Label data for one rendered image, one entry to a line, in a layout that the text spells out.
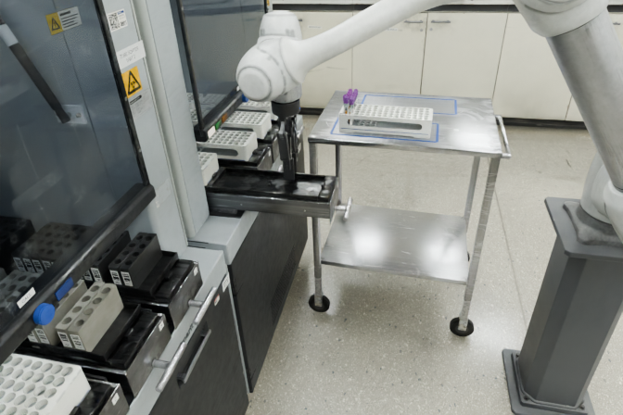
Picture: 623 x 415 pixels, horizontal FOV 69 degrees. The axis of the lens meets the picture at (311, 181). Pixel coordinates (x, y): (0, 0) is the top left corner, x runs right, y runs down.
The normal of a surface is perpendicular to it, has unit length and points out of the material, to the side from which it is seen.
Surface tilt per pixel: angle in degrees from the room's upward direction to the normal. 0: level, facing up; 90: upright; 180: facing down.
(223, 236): 0
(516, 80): 90
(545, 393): 90
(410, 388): 0
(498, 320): 0
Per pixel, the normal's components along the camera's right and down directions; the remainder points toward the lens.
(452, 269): -0.04, -0.85
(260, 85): -0.33, 0.55
